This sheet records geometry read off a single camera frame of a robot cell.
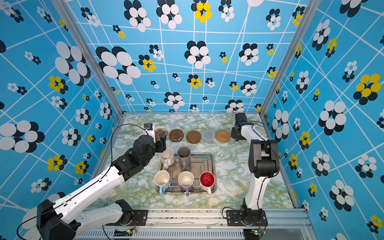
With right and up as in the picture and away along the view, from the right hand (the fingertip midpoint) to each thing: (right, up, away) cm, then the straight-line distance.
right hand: (239, 135), depth 101 cm
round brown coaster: (-32, -2, +5) cm, 32 cm away
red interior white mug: (-23, -25, -16) cm, 38 cm away
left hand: (-48, +1, -25) cm, 54 cm away
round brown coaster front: (-44, -1, +5) cm, 44 cm away
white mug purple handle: (-36, -25, -15) cm, 46 cm away
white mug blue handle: (-49, -24, -16) cm, 57 cm away
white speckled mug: (-48, -14, -7) cm, 51 cm away
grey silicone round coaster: (-21, -1, +5) cm, 22 cm away
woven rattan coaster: (-11, -1, +4) cm, 12 cm away
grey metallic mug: (-37, -13, -9) cm, 40 cm away
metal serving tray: (-27, -17, -7) cm, 33 cm away
